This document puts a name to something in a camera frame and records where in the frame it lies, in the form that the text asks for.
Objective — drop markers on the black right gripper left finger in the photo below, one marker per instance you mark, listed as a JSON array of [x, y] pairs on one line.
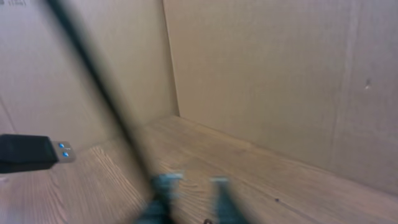
[[159, 209]]

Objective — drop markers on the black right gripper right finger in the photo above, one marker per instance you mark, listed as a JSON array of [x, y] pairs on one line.
[[227, 210]]

